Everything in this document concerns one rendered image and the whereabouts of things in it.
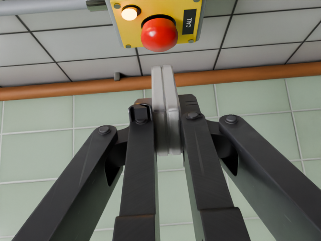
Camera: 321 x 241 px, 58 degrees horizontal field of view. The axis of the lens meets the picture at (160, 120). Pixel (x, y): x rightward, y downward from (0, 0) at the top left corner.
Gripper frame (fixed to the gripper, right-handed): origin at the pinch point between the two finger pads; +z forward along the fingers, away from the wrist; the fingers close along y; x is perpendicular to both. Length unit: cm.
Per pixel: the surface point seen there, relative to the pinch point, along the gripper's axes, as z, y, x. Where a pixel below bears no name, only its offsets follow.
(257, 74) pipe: 37.7, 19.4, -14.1
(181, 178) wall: 26.5, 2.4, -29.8
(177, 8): 13.9, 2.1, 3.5
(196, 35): 17.6, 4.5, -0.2
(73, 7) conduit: 17.7, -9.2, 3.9
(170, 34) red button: 13.1, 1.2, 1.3
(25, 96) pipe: 37.7, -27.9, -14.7
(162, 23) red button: 13.5, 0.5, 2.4
